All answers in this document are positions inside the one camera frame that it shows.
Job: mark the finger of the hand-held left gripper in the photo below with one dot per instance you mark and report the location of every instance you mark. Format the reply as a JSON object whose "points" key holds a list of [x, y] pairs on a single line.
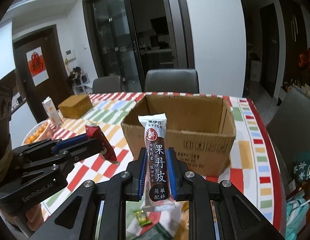
{"points": [[82, 151], [70, 140]]}

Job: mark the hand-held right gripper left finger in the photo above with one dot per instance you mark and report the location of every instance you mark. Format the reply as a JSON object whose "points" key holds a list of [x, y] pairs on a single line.
{"points": [[142, 177]]}

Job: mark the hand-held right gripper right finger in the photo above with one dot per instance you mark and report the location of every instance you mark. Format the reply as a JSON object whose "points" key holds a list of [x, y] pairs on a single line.
{"points": [[172, 175]]}

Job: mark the dark red snack packet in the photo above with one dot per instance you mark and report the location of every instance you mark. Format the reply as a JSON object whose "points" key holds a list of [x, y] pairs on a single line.
{"points": [[100, 137]]}

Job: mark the dark brown long snack packet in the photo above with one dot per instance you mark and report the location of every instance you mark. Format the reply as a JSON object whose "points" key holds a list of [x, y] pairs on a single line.
{"points": [[157, 155]]}

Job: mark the brown cardboard box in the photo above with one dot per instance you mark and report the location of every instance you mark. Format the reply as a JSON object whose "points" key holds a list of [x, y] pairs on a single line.
{"points": [[195, 142]]}

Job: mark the white orange juice carton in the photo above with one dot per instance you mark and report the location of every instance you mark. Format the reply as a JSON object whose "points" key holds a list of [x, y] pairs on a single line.
{"points": [[52, 112]]}

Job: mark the woven brown box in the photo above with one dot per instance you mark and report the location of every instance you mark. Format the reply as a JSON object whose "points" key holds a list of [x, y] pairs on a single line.
{"points": [[75, 107]]}

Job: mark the pile of oranges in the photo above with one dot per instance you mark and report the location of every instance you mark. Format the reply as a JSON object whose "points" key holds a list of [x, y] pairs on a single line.
{"points": [[36, 133]]}

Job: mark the small green candy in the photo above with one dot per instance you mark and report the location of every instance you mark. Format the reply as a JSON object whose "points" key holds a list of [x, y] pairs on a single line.
{"points": [[142, 217]]}

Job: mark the dark wooden door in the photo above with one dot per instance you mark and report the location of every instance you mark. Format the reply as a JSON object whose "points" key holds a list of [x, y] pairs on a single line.
{"points": [[55, 80]]}

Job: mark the white shoe rack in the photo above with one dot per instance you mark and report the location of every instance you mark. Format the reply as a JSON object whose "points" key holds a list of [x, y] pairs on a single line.
{"points": [[78, 78]]}

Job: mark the grey dining chair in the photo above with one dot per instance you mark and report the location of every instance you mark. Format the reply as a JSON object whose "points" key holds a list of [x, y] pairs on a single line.
{"points": [[106, 85], [171, 80], [292, 130]]}

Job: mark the red white door poster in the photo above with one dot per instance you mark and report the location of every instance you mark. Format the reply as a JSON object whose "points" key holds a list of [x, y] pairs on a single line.
{"points": [[37, 66]]}

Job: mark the dark framed glass sliding door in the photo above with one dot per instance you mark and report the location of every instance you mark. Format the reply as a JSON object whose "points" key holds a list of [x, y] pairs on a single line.
{"points": [[112, 42]]}

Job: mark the teal plastic bag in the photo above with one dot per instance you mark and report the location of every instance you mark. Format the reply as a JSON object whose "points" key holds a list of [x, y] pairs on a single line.
{"points": [[297, 212]]}

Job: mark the green printed bag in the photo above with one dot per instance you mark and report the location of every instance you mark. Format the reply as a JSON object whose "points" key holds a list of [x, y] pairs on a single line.
{"points": [[305, 170]]}

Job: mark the white paper bag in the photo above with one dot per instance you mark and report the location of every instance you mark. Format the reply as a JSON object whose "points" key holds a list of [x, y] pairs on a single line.
{"points": [[256, 70]]}

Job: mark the red foil balloons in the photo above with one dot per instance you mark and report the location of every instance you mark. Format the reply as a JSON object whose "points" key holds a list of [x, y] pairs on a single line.
{"points": [[307, 60]]}

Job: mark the dark wardrobe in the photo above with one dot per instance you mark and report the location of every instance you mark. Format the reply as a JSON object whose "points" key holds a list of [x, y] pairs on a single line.
{"points": [[293, 42]]}

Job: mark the white wall intercom panel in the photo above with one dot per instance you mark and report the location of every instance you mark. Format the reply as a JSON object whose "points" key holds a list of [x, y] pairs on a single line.
{"points": [[70, 55]]}

